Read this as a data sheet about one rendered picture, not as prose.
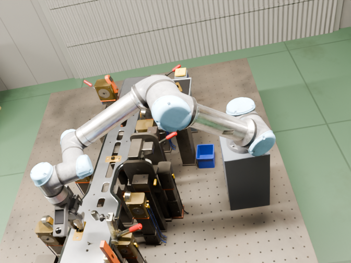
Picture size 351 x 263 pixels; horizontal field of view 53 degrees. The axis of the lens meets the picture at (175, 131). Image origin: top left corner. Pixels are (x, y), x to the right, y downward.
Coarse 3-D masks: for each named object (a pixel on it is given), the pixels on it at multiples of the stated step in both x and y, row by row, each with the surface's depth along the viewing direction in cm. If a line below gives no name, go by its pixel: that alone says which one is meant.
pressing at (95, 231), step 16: (128, 80) 228; (128, 128) 195; (112, 144) 188; (128, 144) 186; (96, 176) 174; (112, 176) 172; (96, 192) 167; (112, 192) 165; (80, 208) 162; (96, 208) 160; (112, 208) 158; (96, 224) 154; (96, 240) 148; (64, 256) 146; (80, 256) 144; (96, 256) 143
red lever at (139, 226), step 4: (136, 224) 134; (140, 224) 133; (132, 228) 134; (136, 228) 133; (140, 228) 133; (120, 232) 139; (124, 232) 137; (128, 232) 136; (132, 232) 135; (120, 236) 139
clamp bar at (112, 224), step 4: (108, 212) 131; (112, 212) 131; (100, 216) 130; (112, 216) 130; (100, 220) 130; (108, 220) 129; (112, 220) 130; (108, 224) 131; (112, 224) 130; (116, 224) 136; (112, 228) 132; (116, 228) 137; (112, 232) 135; (116, 232) 137; (112, 236) 137; (116, 236) 137
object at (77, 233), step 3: (84, 222) 142; (84, 225) 141; (78, 228) 140; (84, 228) 140; (75, 231) 140; (78, 231) 139; (81, 231) 140; (75, 234) 139; (78, 234) 139; (81, 234) 139; (75, 237) 138; (78, 237) 138; (81, 237) 138; (75, 240) 137; (78, 240) 137
